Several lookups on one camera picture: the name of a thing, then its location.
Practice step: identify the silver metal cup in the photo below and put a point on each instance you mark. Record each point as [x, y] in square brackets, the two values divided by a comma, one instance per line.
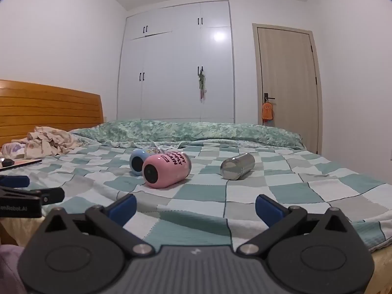
[238, 166]

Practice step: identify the light blue cup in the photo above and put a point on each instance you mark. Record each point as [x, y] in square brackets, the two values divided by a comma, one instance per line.
[137, 160]

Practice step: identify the yellow bed sheet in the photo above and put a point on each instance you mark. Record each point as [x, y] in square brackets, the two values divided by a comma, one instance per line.
[382, 269]

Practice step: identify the small black device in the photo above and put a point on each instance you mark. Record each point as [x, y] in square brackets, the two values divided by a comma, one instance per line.
[7, 162]

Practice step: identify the pink cup with black print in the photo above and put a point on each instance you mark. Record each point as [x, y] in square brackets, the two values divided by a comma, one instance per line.
[165, 170]

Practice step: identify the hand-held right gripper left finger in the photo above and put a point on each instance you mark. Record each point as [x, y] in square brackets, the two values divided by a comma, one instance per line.
[124, 209]

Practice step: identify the green floral quilt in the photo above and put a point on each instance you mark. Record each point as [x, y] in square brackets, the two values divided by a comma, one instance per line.
[190, 131]

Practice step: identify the flat brown board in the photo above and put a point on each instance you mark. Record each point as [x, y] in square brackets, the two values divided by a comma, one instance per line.
[27, 163]

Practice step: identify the purple cloth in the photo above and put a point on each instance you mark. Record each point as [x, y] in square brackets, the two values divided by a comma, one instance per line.
[9, 269]

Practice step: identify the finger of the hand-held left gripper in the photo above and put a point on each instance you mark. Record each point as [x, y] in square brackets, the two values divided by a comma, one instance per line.
[53, 195]
[15, 181]

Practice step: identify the wooden headboard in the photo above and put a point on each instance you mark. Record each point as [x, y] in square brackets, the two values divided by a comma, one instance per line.
[49, 110]

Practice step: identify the orange hanging plush toy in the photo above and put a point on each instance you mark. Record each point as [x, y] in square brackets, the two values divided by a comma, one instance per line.
[267, 111]

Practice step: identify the green hanging ornament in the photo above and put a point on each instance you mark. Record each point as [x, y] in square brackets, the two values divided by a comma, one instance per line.
[201, 82]

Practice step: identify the white wardrobe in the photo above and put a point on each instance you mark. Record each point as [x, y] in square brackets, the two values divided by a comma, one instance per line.
[174, 76]

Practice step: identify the printed pillow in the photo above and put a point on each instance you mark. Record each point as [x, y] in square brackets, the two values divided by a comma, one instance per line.
[13, 150]

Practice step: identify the checkered green white blanket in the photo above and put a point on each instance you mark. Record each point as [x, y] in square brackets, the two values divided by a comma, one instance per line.
[196, 196]

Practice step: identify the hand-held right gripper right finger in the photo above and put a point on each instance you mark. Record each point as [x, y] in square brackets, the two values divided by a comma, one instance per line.
[269, 210]

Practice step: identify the beige wooden door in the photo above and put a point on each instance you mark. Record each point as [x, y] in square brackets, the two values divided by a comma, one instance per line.
[288, 92]

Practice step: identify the pile of beige clothes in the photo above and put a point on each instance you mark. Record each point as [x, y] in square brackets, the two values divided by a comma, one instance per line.
[49, 142]

